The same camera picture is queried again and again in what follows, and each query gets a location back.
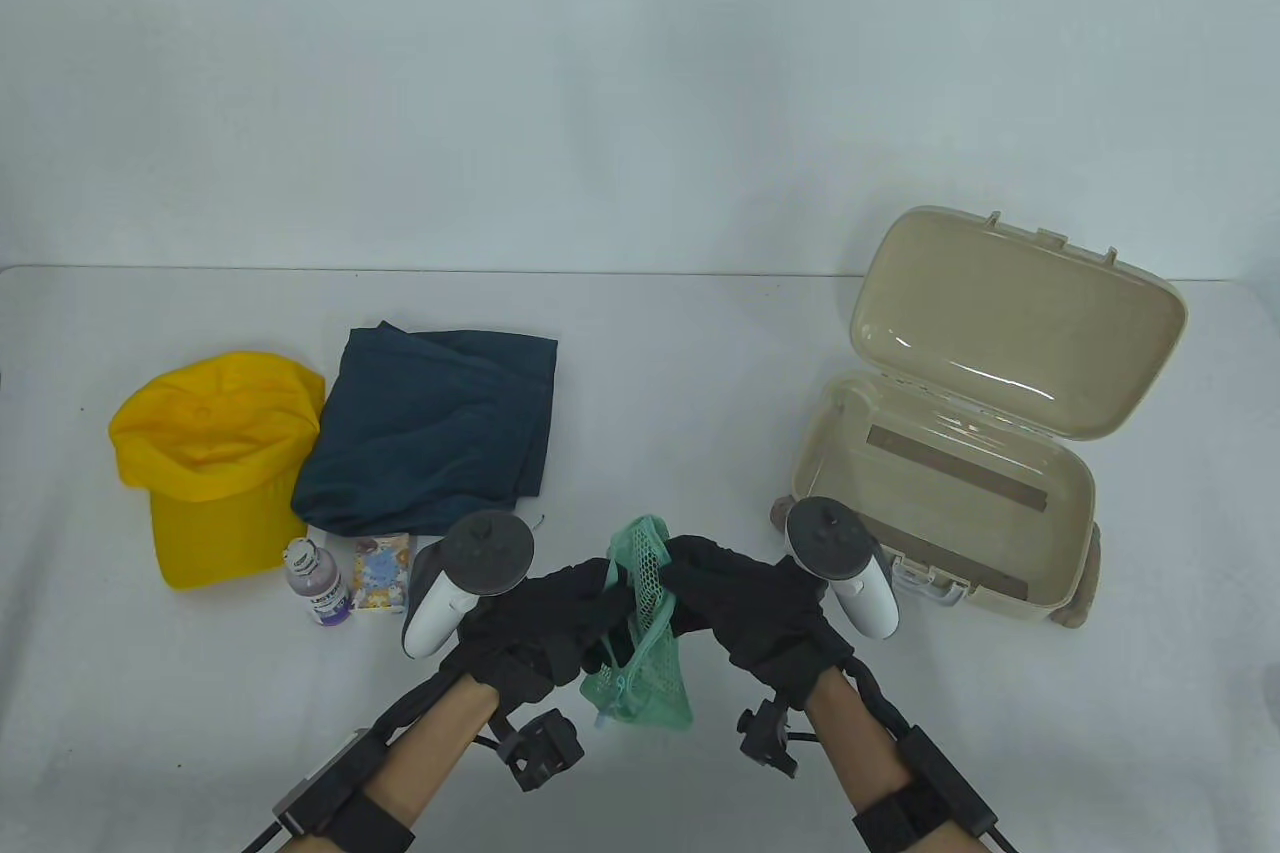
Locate person's left hand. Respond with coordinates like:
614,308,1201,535
440,558,638,710

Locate person's left forearm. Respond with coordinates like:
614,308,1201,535
375,673,501,853

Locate yellow baseball cap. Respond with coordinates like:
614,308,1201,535
108,351,327,591

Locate black wrist strap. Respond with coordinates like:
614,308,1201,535
853,783,953,853
325,793,417,853

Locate dark teal folded garment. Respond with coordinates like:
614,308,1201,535
291,321,559,538

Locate beige hard-shell suitcase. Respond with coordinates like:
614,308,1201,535
770,206,1190,633

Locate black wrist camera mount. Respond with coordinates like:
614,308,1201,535
737,698,802,780
495,708,587,792

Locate black wrist sensor box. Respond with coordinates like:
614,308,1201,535
273,731,373,840
895,728,1002,836

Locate small purple liquid bottle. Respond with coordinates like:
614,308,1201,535
286,538,353,630

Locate green mesh bag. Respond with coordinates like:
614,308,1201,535
580,515,695,730

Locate small floral tissue packet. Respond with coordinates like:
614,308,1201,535
350,534,415,616

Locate person's right hand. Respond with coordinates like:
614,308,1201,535
660,536,857,706

